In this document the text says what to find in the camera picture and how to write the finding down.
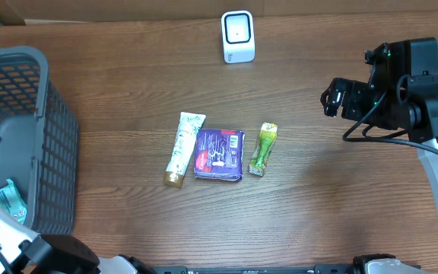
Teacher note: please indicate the white cream tube gold cap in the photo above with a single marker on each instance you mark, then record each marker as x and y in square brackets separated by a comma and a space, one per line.
[184, 144]

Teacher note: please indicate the teal wet wipes pack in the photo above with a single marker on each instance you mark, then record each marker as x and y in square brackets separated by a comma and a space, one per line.
[12, 203]

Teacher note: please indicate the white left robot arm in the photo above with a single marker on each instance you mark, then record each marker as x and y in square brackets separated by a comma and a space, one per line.
[51, 253]

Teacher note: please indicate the purple pad package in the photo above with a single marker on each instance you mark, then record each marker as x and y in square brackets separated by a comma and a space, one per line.
[219, 154]

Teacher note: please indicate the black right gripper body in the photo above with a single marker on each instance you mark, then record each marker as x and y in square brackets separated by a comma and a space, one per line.
[357, 100]

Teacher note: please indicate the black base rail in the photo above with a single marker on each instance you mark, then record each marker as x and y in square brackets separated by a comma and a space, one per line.
[386, 264]

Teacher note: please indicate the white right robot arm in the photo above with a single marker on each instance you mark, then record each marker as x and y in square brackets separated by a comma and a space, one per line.
[405, 104]

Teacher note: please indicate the grey plastic basket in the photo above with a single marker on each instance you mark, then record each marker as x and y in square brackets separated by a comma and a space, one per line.
[39, 141]

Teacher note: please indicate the green yellow juice pouch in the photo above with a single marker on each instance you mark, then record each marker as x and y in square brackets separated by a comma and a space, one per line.
[265, 143]

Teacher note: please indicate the white barcode scanner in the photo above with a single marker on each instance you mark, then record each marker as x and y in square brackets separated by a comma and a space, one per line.
[238, 36]

